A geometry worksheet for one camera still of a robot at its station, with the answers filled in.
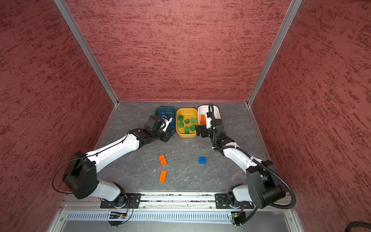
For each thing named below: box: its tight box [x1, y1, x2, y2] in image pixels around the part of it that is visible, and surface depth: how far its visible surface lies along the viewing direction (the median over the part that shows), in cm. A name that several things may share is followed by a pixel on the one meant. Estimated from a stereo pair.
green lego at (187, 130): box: [184, 126, 190, 134], surface depth 105 cm
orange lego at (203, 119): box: [200, 114, 207, 126], surface depth 109 cm
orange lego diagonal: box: [158, 154, 168, 167], surface depth 90 cm
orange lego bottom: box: [158, 170, 168, 183], surface depth 84 cm
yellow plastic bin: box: [175, 107, 199, 138], surface depth 109 cm
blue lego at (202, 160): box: [198, 157, 207, 165], surface depth 91 cm
